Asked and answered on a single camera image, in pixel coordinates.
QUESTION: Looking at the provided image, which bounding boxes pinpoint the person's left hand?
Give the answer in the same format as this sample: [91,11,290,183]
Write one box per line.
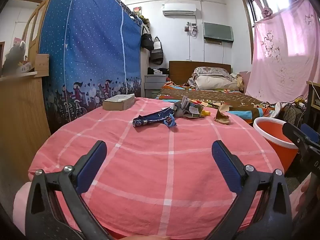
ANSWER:
[125,235,173,240]

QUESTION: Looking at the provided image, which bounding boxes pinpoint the wooden desk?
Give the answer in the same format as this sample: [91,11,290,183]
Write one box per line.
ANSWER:
[306,81,320,111]

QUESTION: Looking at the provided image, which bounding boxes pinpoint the wall socket with chargers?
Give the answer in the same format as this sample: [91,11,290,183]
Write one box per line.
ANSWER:
[184,22,198,38]

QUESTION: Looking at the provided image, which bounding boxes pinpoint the thick brown book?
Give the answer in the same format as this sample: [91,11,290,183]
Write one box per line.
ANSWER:
[102,94,135,111]

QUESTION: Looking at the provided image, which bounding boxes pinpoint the orange bucket with white rim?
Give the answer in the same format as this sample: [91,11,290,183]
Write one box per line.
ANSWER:
[253,117,299,172]

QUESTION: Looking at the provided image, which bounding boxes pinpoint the small white basket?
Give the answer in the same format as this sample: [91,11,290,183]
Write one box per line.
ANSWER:
[17,61,35,74]

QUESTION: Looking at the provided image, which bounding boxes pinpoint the pink checked blanket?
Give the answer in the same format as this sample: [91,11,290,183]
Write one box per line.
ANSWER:
[12,96,285,240]

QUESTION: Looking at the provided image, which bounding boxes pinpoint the tissue box with dark cloth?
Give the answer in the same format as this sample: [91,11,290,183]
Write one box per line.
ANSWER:
[147,67,169,76]

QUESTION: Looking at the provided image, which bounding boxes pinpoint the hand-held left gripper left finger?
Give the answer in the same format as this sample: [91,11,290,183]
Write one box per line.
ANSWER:
[25,141,113,240]

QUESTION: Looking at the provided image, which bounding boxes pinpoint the green cloth cover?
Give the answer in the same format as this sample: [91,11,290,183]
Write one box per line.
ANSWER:
[203,22,234,46]

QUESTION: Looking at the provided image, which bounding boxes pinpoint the power strip with cables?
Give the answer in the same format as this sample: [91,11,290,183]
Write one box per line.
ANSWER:
[289,95,307,108]

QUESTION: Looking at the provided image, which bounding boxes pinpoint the dark blue snack wrapper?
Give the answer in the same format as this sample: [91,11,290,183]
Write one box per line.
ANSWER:
[132,110,173,128]

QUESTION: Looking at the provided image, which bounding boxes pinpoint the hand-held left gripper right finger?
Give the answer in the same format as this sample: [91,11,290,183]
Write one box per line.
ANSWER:
[207,140,292,240]

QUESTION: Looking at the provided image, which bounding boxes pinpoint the grey bedside drawer unit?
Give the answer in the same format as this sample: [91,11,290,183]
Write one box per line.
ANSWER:
[144,74,169,98]

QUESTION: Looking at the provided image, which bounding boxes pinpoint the brown paper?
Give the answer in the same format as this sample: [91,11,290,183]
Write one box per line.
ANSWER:
[214,104,231,125]

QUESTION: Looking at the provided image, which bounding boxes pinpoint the person's pink robe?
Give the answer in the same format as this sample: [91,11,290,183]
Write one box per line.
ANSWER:
[12,181,32,232]

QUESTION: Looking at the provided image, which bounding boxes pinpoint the clutter on wardrobe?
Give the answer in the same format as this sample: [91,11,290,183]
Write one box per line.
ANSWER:
[132,6,151,28]

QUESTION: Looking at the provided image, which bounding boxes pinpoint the colourful patterned bedspread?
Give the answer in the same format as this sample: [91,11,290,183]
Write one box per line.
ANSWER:
[154,80,284,126]

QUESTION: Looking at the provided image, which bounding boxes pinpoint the wooden bed headboard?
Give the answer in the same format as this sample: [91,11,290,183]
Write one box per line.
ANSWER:
[169,61,232,84]

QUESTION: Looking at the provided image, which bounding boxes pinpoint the wooden door frame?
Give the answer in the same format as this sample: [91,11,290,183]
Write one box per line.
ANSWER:
[23,0,53,63]

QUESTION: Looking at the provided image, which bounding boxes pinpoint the torn green white medicine box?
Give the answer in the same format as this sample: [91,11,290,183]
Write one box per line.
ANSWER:
[185,101,204,119]

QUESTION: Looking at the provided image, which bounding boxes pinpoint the white air conditioner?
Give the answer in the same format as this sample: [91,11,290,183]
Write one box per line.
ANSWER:
[162,3,197,16]

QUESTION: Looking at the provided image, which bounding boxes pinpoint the white foil wrapper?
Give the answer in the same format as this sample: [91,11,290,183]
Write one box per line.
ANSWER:
[172,96,191,118]

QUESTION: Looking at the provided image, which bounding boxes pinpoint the small blue plastic piece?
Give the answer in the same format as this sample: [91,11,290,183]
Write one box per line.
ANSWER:
[164,114,178,128]

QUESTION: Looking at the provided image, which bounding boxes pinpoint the black and white handbag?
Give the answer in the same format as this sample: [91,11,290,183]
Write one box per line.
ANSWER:
[149,37,164,66]

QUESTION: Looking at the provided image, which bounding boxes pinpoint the wooden cabinet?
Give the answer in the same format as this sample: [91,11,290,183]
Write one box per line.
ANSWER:
[0,71,52,173]

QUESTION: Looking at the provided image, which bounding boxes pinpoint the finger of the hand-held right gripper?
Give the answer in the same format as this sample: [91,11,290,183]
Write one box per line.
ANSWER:
[300,124,320,147]
[282,122,314,154]

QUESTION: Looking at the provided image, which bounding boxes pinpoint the grey plush toy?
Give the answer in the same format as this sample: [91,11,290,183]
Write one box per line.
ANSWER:
[2,40,26,77]

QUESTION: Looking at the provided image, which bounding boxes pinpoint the folded quilt and pillows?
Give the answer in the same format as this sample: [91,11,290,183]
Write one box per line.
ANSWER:
[188,66,244,92]

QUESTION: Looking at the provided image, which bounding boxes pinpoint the pink hanging sheet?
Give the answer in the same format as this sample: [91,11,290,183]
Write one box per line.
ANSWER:
[246,0,320,105]

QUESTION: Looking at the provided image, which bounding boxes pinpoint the black floor fan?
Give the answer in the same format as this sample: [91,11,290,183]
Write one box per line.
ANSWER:
[283,104,303,128]

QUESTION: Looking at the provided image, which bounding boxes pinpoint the person's right hand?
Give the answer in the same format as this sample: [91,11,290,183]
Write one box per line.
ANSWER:
[296,174,312,212]

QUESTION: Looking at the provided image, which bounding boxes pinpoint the blue dotted fabric wardrobe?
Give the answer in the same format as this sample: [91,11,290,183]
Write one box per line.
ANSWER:
[39,0,143,128]

